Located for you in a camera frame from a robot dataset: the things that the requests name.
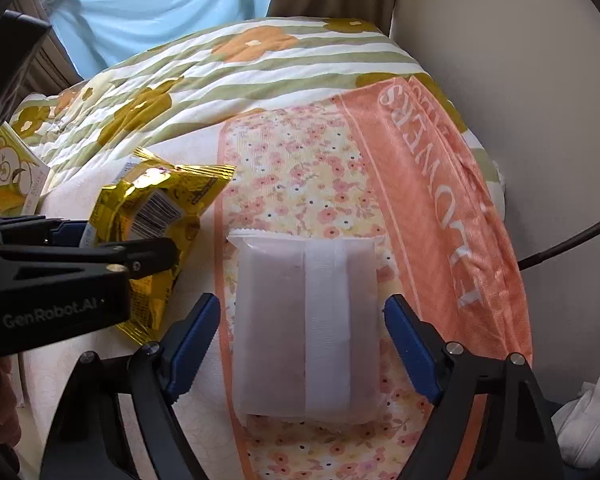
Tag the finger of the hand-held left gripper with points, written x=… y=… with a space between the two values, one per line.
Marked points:
x=35 y=232
x=140 y=257

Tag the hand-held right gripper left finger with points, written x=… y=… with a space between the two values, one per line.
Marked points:
x=192 y=340

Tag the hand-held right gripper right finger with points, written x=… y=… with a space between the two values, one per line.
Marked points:
x=410 y=345

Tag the gold foil snack packet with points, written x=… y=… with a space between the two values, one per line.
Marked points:
x=145 y=200

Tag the yellow-green cardboard box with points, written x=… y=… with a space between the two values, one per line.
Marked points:
x=5 y=170

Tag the white translucent snack packet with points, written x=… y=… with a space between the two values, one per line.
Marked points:
x=280 y=330

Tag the person's left hand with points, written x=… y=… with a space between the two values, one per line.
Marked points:
x=0 y=410

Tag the orange floral towel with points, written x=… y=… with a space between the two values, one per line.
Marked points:
x=430 y=170

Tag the white cloth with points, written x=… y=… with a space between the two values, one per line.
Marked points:
x=590 y=415

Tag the striped floral blanket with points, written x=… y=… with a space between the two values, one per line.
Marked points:
x=280 y=75

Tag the light blue cloth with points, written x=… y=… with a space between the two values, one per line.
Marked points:
x=155 y=10

